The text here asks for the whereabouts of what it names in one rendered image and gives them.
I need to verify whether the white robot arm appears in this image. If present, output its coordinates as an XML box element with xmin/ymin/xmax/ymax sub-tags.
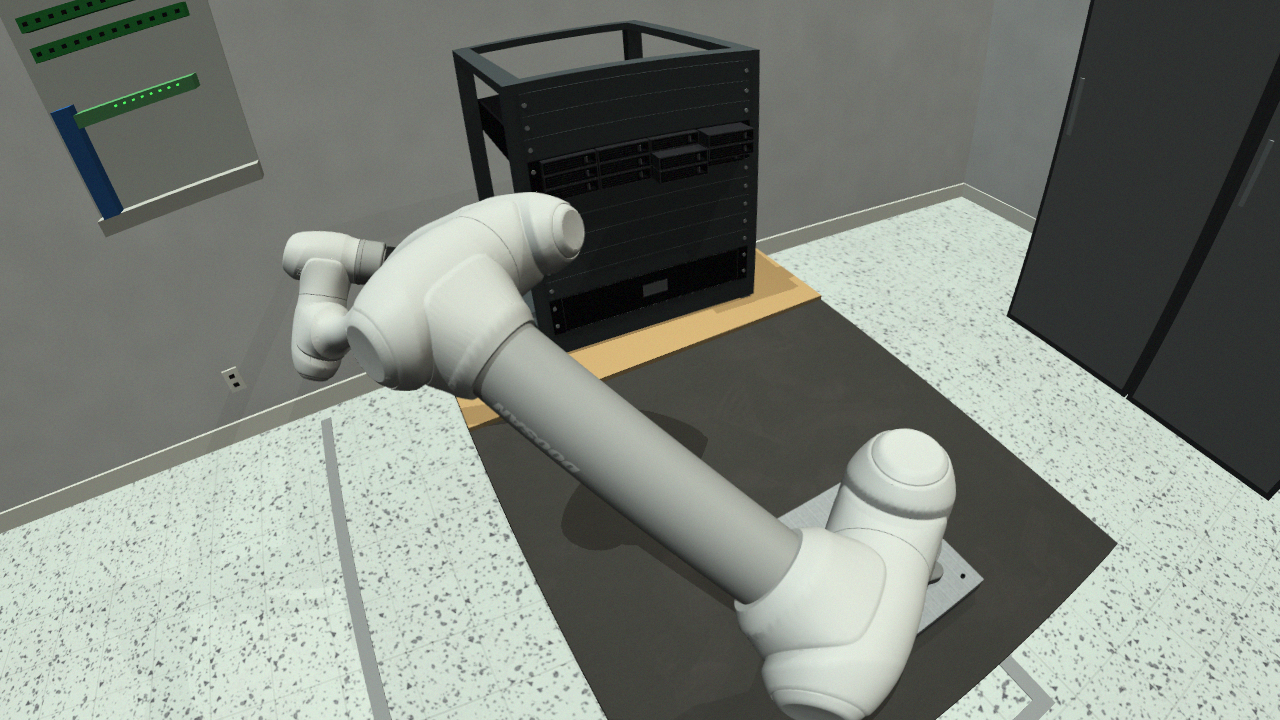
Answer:
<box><xmin>282</xmin><ymin>192</ymin><xmax>956</xmax><ymax>720</ymax></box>

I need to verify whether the tan flat board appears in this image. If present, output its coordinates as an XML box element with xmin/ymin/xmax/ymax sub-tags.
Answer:
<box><xmin>456</xmin><ymin>249</ymin><xmax>822</xmax><ymax>432</ymax></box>

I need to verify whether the black server rack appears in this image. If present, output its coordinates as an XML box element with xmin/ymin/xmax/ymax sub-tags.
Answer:
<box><xmin>452</xmin><ymin>20</ymin><xmax>760</xmax><ymax>352</ymax></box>

